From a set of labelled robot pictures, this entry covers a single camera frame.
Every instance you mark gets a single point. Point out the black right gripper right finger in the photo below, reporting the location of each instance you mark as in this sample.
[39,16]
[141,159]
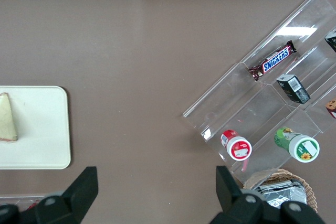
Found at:
[236,205]

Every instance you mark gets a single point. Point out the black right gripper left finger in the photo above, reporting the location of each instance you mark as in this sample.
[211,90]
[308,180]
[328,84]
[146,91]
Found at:
[76,197]

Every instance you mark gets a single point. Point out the triangular sandwich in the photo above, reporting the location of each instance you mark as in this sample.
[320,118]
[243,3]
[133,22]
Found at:
[8,121]

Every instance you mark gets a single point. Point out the oval wicker basket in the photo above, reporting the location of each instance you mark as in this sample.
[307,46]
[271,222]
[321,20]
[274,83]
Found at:
[308,190]

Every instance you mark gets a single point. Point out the cream rectangular tray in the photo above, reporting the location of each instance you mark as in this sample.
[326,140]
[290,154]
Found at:
[42,129]

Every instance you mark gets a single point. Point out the silver foil pack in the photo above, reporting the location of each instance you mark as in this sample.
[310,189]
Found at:
[278,193]

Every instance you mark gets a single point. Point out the red lidded cup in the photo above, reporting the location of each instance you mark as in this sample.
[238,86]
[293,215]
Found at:
[239,149]

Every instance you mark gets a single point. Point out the clear acrylic bottle rack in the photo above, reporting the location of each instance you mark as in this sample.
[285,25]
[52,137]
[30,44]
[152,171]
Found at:
[15,198]

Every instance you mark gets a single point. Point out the green lidded cup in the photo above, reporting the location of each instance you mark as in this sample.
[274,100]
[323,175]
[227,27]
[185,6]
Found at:
[304,149]

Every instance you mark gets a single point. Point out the clear acrylic step stand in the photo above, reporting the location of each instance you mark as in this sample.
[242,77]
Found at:
[236,98]

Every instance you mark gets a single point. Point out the small black box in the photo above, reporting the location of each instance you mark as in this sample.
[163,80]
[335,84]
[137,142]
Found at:
[294,89]
[332,41]

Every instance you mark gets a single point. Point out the cookie package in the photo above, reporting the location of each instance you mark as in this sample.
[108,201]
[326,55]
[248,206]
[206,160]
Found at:
[332,107]

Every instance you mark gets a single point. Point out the snickers bar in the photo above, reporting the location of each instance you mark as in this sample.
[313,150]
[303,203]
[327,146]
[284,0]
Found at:
[275,60]

